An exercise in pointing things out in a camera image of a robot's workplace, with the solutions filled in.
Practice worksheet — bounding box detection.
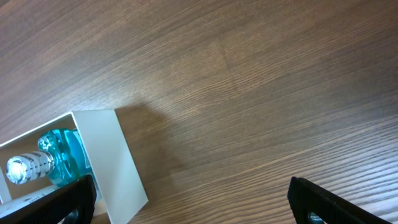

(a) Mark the white cardboard box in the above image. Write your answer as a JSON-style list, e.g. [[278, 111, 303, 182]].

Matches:
[[1, 110, 148, 224]]

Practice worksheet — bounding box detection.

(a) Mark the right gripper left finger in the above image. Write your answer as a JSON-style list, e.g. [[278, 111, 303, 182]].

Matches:
[[1, 175, 96, 224]]

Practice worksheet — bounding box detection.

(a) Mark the white cream tube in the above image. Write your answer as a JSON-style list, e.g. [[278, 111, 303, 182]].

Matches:
[[1, 185, 58, 218]]

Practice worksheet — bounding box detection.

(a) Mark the blue mouthwash bottle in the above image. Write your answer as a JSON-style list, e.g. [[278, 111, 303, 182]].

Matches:
[[6, 129, 93, 187]]

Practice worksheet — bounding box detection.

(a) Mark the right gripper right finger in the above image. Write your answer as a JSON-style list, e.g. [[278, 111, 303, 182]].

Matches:
[[287, 177, 389, 224]]

